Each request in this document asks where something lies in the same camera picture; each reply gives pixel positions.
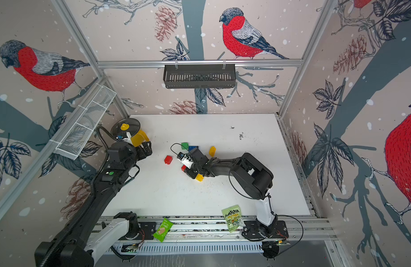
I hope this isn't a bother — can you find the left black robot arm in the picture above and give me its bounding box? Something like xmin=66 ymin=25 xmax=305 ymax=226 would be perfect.
xmin=34 ymin=141 xmax=152 ymax=267

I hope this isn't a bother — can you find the red square lego brick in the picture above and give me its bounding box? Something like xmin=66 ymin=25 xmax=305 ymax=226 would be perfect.
xmin=164 ymin=155 xmax=173 ymax=165

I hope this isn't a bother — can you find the large green snack bag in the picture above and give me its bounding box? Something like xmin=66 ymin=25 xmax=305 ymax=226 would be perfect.
xmin=222 ymin=205 xmax=245 ymax=233

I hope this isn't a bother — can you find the black hanging wire basket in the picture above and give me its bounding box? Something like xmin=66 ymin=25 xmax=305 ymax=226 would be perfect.
xmin=163 ymin=64 xmax=236 ymax=89

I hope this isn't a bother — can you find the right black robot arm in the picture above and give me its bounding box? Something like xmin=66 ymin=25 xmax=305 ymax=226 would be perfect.
xmin=177 ymin=148 xmax=288 ymax=241

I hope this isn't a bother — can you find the small green snack packet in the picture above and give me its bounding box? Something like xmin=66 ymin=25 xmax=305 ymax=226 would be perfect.
xmin=153 ymin=218 xmax=174 ymax=243

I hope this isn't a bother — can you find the yellow square lego brick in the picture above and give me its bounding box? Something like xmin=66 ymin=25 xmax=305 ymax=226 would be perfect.
xmin=195 ymin=174 xmax=204 ymax=182

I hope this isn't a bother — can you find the green square lego brick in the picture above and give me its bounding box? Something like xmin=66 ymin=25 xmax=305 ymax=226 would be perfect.
xmin=181 ymin=142 xmax=189 ymax=150

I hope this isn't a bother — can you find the yellow curved lego upper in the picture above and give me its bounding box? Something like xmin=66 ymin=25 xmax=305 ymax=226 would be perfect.
xmin=209 ymin=146 xmax=216 ymax=158

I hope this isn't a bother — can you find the white wire mesh basket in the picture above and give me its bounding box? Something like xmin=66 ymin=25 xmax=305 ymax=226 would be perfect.
xmin=54 ymin=85 xmax=116 ymax=160

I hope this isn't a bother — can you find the yellow pot with black lid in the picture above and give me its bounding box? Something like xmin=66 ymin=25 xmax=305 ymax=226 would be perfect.
xmin=111 ymin=118 xmax=150 ymax=147

